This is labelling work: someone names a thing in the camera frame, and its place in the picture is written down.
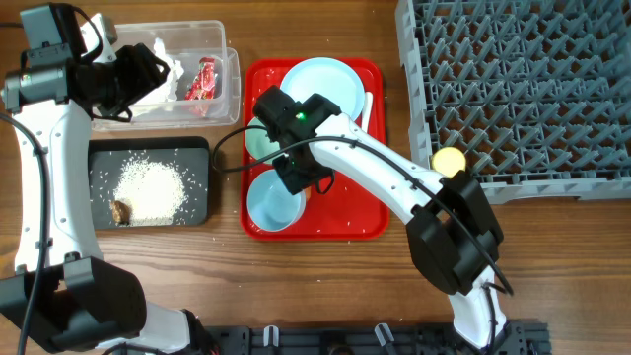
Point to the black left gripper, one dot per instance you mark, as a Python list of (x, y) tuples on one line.
[(142, 64)]

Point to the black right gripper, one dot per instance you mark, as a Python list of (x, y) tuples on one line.
[(293, 182)]

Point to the blue bowl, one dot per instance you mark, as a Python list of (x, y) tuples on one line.
[(271, 206)]

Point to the white rice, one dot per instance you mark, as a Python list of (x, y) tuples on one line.
[(148, 190)]

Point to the brown food scrap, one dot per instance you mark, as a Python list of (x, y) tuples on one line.
[(120, 213)]

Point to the yellow cup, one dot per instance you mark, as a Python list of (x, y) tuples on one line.
[(448, 161)]

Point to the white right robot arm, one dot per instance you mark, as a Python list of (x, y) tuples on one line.
[(452, 231)]

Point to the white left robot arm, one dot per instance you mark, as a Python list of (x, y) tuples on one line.
[(63, 295)]

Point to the clear plastic waste bin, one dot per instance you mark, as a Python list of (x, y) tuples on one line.
[(187, 42)]

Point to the black waste tray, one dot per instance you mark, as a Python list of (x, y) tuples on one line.
[(148, 148)]

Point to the grey dishwasher rack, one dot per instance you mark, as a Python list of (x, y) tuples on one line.
[(536, 94)]

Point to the white crumpled tissue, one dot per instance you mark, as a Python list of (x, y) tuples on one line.
[(165, 93)]

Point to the green bowl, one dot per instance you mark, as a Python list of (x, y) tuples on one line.
[(257, 142)]

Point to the red snack wrapper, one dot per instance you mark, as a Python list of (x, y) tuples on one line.
[(204, 84)]

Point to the red serving tray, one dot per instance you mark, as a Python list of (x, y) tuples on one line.
[(347, 212)]

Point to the light blue plate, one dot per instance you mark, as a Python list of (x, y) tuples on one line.
[(327, 77)]

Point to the white plastic spoon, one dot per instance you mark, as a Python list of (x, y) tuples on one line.
[(367, 111)]

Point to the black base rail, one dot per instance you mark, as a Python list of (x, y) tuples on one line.
[(517, 337)]

